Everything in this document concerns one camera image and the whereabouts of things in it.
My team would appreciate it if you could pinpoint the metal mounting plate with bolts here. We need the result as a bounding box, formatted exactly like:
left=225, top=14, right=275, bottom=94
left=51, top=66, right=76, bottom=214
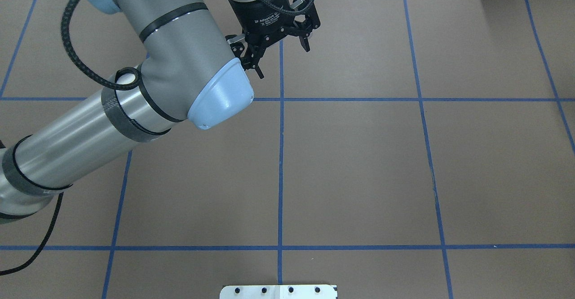
left=219, top=284, right=338, bottom=299

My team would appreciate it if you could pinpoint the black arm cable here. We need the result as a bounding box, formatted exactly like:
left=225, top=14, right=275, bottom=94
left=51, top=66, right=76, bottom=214
left=0, top=0, right=144, bottom=276

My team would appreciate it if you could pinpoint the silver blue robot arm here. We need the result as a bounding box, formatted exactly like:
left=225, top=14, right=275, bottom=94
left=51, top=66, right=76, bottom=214
left=0, top=0, right=321, bottom=224

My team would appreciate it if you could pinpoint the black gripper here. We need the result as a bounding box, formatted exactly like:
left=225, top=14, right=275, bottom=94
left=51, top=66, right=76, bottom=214
left=228, top=0, right=321, bottom=79

